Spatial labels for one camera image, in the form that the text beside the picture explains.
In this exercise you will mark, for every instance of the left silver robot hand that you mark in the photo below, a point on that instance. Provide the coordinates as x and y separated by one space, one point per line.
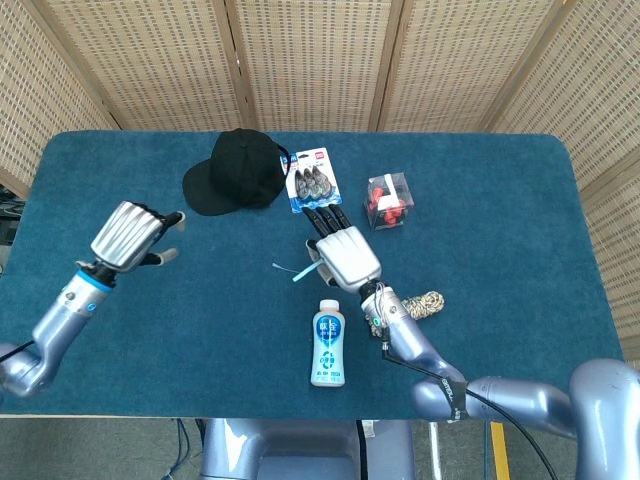
125 235

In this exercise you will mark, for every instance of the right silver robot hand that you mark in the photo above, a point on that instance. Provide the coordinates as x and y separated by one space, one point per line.
347 257

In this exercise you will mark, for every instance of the clear box red black parts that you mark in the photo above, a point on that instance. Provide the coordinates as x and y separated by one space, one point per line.
387 202

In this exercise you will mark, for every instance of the correction tape blister pack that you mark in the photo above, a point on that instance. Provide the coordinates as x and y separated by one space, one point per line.
312 182

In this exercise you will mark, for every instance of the white yogurt drink bottle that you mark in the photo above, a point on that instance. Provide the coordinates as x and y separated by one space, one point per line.
329 350

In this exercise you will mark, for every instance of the blue felt table cover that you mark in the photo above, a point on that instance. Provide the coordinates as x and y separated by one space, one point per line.
200 325

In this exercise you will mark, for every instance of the black baseball cap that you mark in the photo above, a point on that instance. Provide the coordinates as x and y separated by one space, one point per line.
245 170

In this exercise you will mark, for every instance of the blue-grey robot torso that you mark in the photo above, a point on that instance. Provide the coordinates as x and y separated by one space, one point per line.
300 450

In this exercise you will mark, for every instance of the woven rattan folding screen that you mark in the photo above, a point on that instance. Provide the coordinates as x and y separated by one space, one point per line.
320 60

